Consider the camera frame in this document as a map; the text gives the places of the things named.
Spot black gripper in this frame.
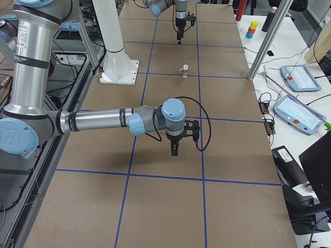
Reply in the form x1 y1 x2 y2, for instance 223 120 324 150
167 133 185 156
175 18 186 44

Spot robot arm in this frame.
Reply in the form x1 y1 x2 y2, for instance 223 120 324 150
1 1 188 156
142 0 188 44

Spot red bottle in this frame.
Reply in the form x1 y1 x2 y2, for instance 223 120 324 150
235 0 247 21

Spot stacked coloured blocks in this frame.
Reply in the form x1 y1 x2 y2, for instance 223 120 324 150
245 21 258 39

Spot black bottle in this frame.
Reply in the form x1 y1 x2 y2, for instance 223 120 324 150
261 7 277 32

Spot far teach pendant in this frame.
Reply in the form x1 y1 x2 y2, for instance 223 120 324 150
281 65 322 92

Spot teach pendant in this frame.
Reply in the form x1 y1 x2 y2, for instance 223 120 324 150
281 65 322 92
273 95 326 135

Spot near teach pendant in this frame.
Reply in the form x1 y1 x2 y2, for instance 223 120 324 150
273 95 326 135

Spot black laptop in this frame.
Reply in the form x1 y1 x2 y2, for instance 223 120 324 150
299 132 330 201

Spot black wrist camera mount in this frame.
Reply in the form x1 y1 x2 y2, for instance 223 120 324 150
184 120 200 144
186 11 197 27

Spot black camera cable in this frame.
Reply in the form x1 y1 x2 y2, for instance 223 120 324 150
178 96 213 152

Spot aluminium profile post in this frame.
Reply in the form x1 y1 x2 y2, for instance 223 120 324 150
247 0 293 81

